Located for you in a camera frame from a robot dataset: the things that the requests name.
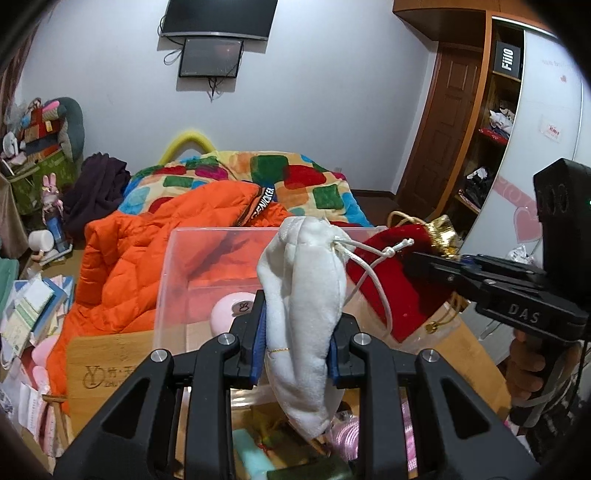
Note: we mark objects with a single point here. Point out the pink bunny doll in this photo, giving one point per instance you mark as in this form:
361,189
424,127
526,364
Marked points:
50,194

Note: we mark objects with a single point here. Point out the brown wooden door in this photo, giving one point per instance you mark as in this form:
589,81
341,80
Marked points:
441,129

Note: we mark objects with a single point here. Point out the orange down jacket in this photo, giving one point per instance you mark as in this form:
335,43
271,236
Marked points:
124,277

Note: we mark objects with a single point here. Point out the red velvet pouch gold trim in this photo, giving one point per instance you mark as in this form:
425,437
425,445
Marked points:
392,281

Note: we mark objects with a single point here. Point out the green cardboard box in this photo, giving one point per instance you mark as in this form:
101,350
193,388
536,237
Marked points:
41,177

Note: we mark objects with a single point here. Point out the pink round case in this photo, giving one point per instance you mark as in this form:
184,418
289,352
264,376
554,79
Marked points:
228,314

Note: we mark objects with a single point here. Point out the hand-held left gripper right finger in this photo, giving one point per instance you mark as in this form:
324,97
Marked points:
333,364

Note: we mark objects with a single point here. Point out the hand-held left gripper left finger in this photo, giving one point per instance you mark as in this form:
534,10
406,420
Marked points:
259,344

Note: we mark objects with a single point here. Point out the person's right hand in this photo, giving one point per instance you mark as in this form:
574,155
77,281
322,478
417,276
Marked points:
528,364

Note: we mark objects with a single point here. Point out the pink round cushion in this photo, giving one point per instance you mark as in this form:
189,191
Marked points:
44,360

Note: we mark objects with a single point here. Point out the grey plush cushion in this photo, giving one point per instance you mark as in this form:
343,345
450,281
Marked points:
69,124

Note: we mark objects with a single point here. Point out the clear plastic storage box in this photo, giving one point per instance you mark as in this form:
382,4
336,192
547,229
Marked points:
203,258

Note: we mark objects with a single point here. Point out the small wall monitor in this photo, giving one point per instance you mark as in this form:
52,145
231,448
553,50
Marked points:
210,57

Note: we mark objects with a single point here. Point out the pink ribbed comb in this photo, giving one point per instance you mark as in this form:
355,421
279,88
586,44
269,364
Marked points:
346,436

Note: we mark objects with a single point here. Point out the yellow curved pillow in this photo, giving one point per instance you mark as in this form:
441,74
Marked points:
184,137

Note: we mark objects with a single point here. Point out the white cup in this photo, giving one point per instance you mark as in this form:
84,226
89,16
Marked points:
40,240

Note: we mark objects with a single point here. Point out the wall television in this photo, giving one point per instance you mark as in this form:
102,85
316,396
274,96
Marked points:
217,16

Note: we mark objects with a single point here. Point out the wooden wardrobe with white door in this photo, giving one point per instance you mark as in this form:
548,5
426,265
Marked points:
545,115

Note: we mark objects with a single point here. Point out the stack of books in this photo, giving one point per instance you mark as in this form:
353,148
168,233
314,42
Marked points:
34,307

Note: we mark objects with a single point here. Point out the colourful patchwork blanket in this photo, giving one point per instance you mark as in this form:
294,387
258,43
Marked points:
295,177

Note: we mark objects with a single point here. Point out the dark green pouch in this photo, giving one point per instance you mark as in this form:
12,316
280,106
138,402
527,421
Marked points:
309,470

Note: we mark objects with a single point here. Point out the pile of papers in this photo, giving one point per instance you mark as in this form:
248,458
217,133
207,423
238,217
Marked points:
27,410

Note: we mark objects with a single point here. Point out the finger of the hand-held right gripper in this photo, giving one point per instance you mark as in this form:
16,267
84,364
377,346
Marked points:
485,264
429,272

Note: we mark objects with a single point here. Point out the black box with white print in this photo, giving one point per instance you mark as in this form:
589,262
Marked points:
507,59

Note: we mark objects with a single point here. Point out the dark purple cloth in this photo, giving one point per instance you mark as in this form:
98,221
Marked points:
94,189

